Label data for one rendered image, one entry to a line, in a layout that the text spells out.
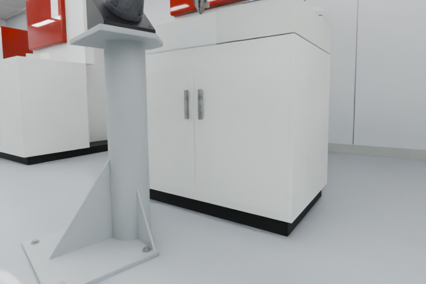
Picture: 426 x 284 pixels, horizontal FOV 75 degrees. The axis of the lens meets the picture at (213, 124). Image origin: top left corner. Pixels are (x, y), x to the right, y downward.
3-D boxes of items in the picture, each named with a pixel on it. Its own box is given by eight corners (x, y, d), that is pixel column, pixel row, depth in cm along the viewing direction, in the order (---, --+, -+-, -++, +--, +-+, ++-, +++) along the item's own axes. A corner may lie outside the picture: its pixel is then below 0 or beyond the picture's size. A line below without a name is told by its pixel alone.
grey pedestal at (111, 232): (49, 305, 78) (29, 4, 71) (21, 246, 110) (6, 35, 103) (191, 241, 113) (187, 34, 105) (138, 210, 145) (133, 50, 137)
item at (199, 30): (146, 58, 161) (146, 33, 160) (227, 46, 130) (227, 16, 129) (134, 56, 154) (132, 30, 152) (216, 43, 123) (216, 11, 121)
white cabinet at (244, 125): (196, 174, 216) (194, 67, 209) (326, 197, 162) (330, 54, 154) (129, 198, 163) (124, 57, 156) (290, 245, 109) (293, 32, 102)
